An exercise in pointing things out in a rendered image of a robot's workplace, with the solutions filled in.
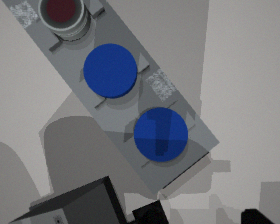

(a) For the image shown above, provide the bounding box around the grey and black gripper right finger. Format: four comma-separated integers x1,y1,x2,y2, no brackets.
241,209,274,224

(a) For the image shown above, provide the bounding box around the grey button panel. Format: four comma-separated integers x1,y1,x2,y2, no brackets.
9,176,169,224

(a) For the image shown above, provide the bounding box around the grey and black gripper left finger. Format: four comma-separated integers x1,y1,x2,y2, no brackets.
148,209,165,224

